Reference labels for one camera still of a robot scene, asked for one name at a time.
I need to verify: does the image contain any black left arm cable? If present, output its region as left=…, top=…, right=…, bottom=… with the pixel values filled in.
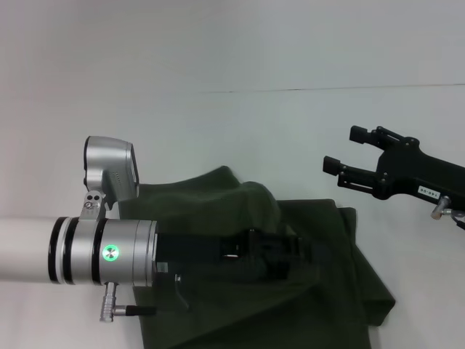
left=99, top=280, right=158, bottom=323

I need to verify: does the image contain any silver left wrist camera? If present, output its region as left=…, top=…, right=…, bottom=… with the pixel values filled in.
left=79, top=135, right=141, bottom=222

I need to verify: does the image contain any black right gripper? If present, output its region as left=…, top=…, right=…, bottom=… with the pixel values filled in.
left=322, top=124, right=465, bottom=211

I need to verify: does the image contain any dark green FREE t-shirt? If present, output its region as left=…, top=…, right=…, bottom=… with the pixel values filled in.
left=119, top=165, right=397, bottom=349

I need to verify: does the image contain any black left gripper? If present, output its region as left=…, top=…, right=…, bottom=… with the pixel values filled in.
left=153, top=228, right=314, bottom=289

